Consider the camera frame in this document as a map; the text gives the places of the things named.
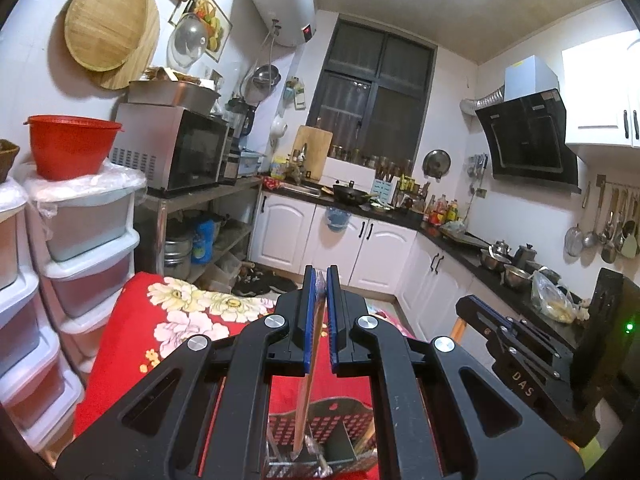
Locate clear plastic food bag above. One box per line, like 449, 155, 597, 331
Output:
531, 270, 576, 323

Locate wicker basket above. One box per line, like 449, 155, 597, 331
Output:
0, 139, 21, 183

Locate silver microwave oven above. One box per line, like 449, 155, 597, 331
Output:
109, 102, 231, 196

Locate hanging steel pot lid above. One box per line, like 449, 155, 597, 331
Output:
422, 149, 452, 178

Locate black wok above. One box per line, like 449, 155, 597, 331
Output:
322, 182, 378, 206

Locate blue canister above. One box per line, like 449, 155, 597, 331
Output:
192, 217, 216, 266

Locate wooden cutting board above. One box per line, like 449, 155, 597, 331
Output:
290, 125, 333, 181

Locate white base cabinets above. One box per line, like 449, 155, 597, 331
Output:
250, 187, 576, 356

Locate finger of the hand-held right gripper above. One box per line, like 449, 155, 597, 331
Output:
456, 295, 575, 362
487, 331, 572, 413

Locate steel basin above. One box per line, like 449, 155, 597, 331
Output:
480, 250, 513, 273

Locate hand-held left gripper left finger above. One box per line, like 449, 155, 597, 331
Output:
55, 265, 317, 480

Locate light blue plastic box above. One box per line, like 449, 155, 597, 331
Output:
239, 150, 266, 176

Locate white wall cabinet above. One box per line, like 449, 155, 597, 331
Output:
561, 30, 640, 148

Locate perforated metal utensil holder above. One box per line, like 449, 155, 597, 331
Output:
262, 397, 378, 480

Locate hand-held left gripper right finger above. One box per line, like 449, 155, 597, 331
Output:
326, 265, 586, 480

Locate blue knife block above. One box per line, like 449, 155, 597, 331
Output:
375, 167, 398, 198

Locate red floral blanket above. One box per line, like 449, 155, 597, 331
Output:
72, 272, 416, 480

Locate green hanging holder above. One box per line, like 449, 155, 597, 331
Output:
285, 76, 307, 111

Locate silver exhaust duct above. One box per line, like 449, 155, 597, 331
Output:
460, 85, 506, 116

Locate white plastic drawer unit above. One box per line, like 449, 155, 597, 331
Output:
22, 162, 148, 361
0, 180, 83, 453

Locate hanging steel pot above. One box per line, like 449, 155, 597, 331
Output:
251, 64, 281, 88

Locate fruit wall poster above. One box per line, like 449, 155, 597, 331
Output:
169, 0, 233, 63

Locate black blender jug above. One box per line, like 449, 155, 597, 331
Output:
227, 97, 258, 138

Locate steel tray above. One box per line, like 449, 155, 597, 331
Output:
125, 79, 222, 113

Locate row of hanging kitchen utensils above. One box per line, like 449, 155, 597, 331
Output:
565, 175, 640, 266

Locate black range hood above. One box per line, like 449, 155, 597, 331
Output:
475, 55, 583, 193

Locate dark framed window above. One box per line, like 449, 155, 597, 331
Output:
305, 15, 438, 166

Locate red plastic basin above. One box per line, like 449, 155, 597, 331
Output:
24, 115, 123, 181

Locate stacked steel pots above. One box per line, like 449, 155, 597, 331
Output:
164, 232, 193, 268

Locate blue plastic bag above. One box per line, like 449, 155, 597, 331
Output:
325, 205, 351, 233

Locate wooden chopstick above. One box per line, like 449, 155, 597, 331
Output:
291, 280, 328, 461

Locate row of condiment bottles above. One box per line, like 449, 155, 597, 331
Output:
422, 192, 461, 226

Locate white water heater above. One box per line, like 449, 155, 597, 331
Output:
242, 0, 317, 47

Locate glass pot lid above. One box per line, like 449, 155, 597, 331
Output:
167, 12, 208, 71

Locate metal shelf rack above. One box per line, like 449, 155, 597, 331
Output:
135, 177, 263, 286

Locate round wooden board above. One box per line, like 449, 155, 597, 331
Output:
97, 0, 162, 91

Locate round bamboo tray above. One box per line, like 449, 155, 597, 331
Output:
64, 0, 148, 72

